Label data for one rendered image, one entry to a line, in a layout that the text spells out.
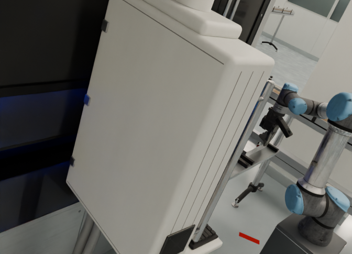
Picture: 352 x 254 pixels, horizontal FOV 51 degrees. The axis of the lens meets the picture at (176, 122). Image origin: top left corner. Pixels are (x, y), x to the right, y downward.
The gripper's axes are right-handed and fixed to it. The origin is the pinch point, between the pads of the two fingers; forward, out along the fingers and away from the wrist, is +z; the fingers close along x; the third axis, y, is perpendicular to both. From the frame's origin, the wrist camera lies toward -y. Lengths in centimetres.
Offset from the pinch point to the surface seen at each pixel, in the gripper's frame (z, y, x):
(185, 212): -17, -20, 103
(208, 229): 9, -17, 73
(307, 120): 4, 7, -82
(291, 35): 59, 319, -795
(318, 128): 5, -3, -82
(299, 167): 40, -4, -84
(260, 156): 3.5, -2.6, 8.1
